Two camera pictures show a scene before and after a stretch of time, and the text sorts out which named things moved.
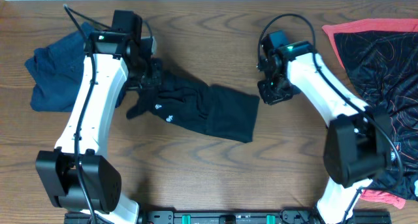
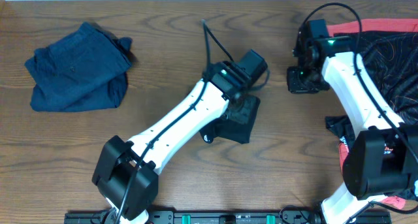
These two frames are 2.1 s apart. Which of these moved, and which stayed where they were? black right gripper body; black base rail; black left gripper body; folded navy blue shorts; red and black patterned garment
Moved: black left gripper body; black right gripper body
Stayed: red and black patterned garment; folded navy blue shorts; black base rail
